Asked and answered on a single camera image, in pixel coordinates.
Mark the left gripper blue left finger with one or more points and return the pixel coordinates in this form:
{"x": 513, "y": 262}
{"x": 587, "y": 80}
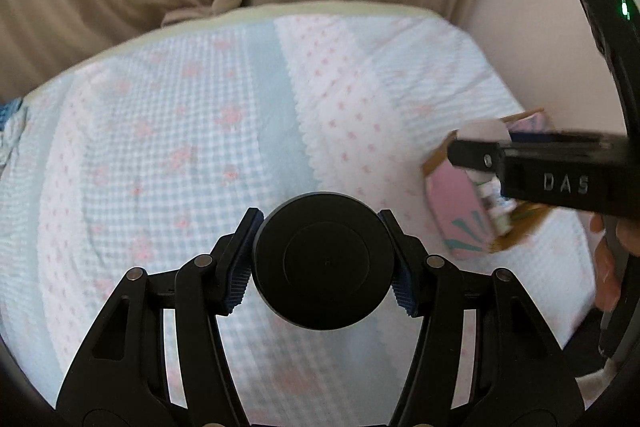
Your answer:
{"x": 207, "y": 287}

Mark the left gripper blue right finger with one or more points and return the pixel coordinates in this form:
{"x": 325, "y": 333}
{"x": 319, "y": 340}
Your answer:
{"x": 428, "y": 287}

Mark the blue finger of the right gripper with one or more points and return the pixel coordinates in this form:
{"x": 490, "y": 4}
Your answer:
{"x": 470, "y": 154}
{"x": 560, "y": 137}

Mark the black cap white bottle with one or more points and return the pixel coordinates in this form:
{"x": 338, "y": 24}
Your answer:
{"x": 323, "y": 261}

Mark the person right hand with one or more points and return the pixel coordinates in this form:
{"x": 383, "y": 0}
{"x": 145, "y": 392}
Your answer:
{"x": 607, "y": 284}

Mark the green white jar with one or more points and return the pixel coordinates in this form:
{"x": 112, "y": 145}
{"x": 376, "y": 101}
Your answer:
{"x": 498, "y": 207}

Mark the cardboard box pink lining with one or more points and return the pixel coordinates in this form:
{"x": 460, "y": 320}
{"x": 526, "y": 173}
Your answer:
{"x": 461, "y": 219}

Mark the blue checkered floral blanket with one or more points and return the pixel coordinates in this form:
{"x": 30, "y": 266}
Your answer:
{"x": 147, "y": 157}

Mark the pale green mattress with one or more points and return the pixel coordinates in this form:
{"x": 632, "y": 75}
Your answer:
{"x": 261, "y": 12}

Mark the blue patterned cloth item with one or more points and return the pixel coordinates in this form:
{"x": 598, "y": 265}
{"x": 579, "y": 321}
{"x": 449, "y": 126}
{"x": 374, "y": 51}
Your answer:
{"x": 13, "y": 122}

